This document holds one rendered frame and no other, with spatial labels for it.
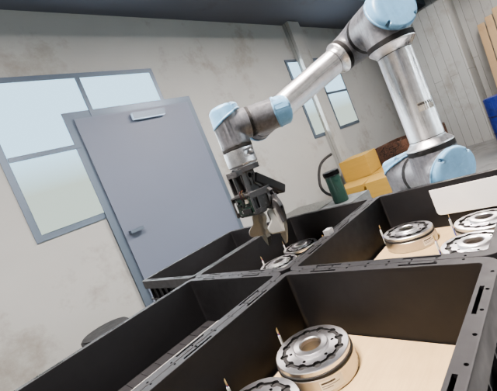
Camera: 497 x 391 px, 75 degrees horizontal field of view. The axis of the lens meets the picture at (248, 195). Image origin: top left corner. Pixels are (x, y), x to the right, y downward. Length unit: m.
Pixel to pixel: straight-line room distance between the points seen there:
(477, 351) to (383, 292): 0.19
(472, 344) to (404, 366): 0.17
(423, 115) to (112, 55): 3.14
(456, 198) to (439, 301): 0.40
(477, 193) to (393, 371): 0.46
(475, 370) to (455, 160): 0.70
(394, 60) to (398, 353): 0.69
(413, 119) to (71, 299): 2.62
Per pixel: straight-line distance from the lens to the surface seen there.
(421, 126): 0.94
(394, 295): 0.46
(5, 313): 2.87
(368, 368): 0.47
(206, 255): 1.17
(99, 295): 2.97
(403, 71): 0.94
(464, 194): 0.81
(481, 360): 0.30
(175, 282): 0.87
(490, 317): 0.34
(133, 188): 3.10
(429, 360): 0.46
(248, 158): 0.76
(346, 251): 0.69
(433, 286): 0.44
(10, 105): 3.15
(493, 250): 0.43
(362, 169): 4.90
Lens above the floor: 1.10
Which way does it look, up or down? 3 degrees down
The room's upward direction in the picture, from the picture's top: 22 degrees counter-clockwise
